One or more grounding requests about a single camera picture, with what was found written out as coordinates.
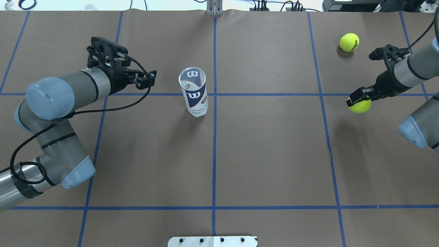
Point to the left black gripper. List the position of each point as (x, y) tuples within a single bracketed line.
[(118, 77)]

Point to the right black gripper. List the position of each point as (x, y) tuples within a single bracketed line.
[(385, 82)]

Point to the Roland Garros tennis ball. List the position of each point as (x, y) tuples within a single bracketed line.
[(360, 107)]

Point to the white tennis ball can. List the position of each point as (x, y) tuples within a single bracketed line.
[(192, 81)]

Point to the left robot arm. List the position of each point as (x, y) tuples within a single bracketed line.
[(54, 155)]

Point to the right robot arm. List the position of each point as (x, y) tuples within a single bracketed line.
[(404, 71)]

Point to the Wilson tennis ball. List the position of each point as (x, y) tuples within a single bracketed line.
[(349, 42)]

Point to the blue tape roll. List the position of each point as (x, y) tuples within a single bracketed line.
[(27, 5)]

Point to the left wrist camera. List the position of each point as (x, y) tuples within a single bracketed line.
[(105, 52)]

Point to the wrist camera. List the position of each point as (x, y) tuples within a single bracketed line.
[(105, 52), (390, 54)]

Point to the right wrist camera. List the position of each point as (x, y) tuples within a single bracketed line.
[(390, 54)]

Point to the aluminium frame post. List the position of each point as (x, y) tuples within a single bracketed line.
[(214, 8)]

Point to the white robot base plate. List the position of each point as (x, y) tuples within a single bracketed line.
[(213, 241)]

